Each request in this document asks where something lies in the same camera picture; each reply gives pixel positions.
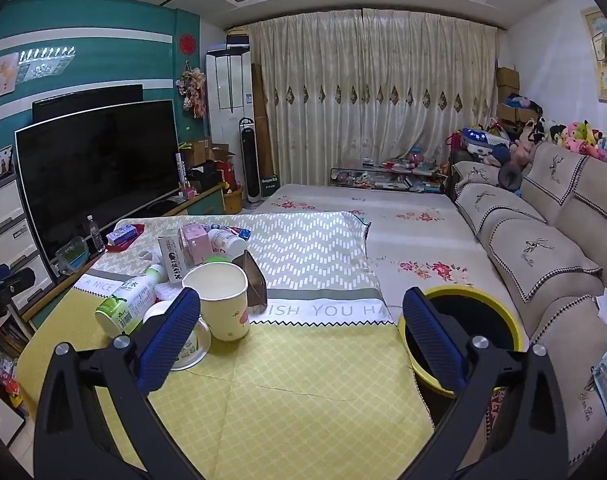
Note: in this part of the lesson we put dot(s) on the yellow and white printed tablecloth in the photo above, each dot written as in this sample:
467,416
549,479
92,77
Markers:
308,360

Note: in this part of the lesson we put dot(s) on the green and yellow TV cabinet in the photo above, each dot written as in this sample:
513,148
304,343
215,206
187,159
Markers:
203,205

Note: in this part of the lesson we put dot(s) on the beige sofa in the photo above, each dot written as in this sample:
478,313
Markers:
548,240

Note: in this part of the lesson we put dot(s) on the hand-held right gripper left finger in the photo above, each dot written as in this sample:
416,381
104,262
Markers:
168,340

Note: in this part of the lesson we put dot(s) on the green capped white drink bottle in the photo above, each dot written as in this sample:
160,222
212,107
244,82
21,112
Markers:
133,300

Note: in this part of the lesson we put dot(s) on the framed landscape wall picture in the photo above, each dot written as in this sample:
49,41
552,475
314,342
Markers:
606,60

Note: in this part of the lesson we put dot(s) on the floral print mat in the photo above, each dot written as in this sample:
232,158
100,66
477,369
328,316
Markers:
423,240

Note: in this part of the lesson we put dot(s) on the red round wall decal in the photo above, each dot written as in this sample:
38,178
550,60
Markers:
187,44

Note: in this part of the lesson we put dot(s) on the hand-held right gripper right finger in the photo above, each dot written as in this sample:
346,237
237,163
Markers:
433,340

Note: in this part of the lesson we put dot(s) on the pink drink carton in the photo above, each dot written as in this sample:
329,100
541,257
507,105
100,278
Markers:
196,245

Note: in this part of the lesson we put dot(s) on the green plastic lid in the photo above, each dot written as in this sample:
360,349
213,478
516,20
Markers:
218,260

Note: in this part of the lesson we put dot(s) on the blue star print bag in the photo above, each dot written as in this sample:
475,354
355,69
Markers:
483,139

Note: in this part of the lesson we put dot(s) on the hanging flower decoration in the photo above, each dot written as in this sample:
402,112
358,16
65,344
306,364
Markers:
192,90

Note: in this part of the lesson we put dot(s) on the brown triangular carton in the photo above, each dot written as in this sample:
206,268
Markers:
254,285

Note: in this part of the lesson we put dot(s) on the brown rolled mat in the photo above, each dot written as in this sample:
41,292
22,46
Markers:
262,120

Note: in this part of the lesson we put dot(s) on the red tray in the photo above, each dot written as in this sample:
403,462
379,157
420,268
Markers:
138,232

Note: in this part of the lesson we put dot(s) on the white tube with black print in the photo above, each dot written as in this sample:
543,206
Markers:
182,170

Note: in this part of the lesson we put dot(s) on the cartoon wall poster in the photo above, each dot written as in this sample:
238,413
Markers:
0,77

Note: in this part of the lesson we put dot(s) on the small pink box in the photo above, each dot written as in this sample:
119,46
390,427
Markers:
188,194

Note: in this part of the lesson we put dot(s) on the white plastic drawer unit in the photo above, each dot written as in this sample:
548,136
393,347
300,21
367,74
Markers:
8,240

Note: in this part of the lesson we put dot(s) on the open cardboard boxes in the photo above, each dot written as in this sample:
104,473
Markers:
206,152

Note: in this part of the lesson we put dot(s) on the stack of cardboard boxes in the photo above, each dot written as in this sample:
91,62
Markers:
507,80

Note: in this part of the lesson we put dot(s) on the small black television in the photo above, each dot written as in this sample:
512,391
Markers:
83,100

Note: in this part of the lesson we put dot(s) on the cream paper cup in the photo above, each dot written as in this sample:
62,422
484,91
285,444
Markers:
223,310

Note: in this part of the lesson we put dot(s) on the clear water bottle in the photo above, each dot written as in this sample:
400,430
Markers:
95,235

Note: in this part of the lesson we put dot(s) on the yellow rimmed black trash bin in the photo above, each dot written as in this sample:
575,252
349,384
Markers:
483,310

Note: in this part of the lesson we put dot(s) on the white standing air conditioner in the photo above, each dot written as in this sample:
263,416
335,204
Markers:
228,95

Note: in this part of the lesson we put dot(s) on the row of plush toys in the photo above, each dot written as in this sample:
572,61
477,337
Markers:
578,135

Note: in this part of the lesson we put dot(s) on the shiny blue red wrapper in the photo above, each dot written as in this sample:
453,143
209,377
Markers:
241,232

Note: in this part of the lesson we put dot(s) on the large curved television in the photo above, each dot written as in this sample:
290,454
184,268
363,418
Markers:
98,175

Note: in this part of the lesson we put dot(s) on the yellow basket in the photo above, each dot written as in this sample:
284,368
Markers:
234,200

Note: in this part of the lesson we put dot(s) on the green box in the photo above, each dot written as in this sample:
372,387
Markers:
268,185

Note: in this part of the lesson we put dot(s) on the white drink carton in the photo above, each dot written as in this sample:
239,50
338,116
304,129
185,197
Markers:
176,260

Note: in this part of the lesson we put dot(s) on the black tower fan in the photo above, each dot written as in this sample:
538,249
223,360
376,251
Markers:
249,160

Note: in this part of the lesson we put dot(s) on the blue star print box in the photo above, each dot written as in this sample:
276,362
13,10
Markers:
120,235

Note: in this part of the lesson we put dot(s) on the cream embroidered curtain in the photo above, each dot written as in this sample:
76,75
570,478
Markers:
363,85

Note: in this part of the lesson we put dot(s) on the white round lid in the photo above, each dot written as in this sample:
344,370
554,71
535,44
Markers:
226,245
196,352

